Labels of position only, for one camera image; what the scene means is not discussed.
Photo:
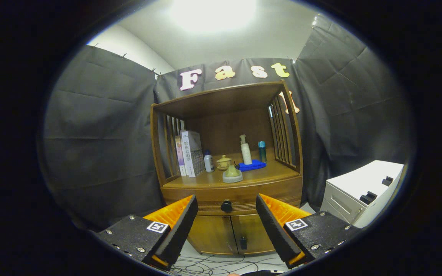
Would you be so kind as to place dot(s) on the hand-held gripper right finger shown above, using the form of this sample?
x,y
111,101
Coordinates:
x,y
274,230

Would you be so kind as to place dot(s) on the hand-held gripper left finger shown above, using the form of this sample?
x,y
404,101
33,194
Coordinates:
x,y
179,234

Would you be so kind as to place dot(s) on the brown wooden drawer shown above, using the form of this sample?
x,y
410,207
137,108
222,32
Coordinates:
x,y
244,191

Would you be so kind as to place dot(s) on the black round drawer knob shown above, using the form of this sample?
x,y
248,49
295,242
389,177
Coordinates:
x,y
226,206

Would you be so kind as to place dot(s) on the wooden cabinet door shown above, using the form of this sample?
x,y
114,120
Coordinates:
x,y
257,234
213,234

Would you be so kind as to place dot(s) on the wooden countertop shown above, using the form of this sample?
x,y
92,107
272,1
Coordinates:
x,y
267,174

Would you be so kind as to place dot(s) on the white drawer cabinet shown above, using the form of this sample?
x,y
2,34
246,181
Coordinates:
x,y
359,180

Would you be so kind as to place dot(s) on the brown wooden cabinet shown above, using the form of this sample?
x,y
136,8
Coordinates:
x,y
228,130

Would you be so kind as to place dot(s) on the black door latch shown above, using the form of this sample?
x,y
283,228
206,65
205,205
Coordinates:
x,y
243,243

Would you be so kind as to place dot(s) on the blue folded cloth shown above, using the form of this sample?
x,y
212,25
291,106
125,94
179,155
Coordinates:
x,y
251,166

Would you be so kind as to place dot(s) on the thin purple white book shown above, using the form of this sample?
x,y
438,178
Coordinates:
x,y
179,157

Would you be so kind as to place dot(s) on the white bottle blue cap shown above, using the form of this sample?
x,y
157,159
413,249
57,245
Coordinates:
x,y
208,163

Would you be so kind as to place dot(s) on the clear blue bottle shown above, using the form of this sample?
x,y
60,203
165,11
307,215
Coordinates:
x,y
262,152

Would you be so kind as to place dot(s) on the thick white book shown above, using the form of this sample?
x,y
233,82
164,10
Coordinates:
x,y
190,153

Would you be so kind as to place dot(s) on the white pump bottle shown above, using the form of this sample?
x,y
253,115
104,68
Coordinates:
x,y
246,153

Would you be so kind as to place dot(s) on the yellow lidded teacup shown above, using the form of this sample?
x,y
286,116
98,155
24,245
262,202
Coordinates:
x,y
223,163

